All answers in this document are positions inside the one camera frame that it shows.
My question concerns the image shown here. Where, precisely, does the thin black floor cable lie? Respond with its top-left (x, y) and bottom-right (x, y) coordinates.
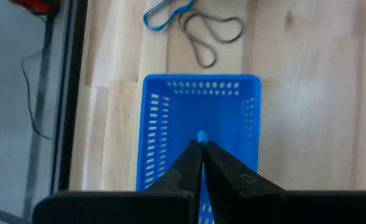
top-left (20, 48), bottom-right (52, 141)

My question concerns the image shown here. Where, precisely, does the blue plastic basket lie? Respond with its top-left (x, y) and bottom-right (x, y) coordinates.
top-left (135, 73), bottom-right (262, 224)

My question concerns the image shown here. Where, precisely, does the black rubber band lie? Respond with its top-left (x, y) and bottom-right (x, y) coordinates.
top-left (178, 9), bottom-right (245, 69)

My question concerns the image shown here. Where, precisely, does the red and black object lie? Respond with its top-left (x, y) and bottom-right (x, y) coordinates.
top-left (8, 0), bottom-right (61, 16)

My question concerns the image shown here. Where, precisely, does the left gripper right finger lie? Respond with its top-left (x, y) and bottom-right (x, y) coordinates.
top-left (204, 141), bottom-right (366, 224)

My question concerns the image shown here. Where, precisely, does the blue rubber band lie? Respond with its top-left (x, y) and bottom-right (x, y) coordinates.
top-left (142, 0), bottom-right (196, 32)
top-left (196, 130), bottom-right (209, 147)

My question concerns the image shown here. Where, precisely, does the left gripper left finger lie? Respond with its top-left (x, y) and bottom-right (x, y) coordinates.
top-left (33, 140), bottom-right (204, 224)

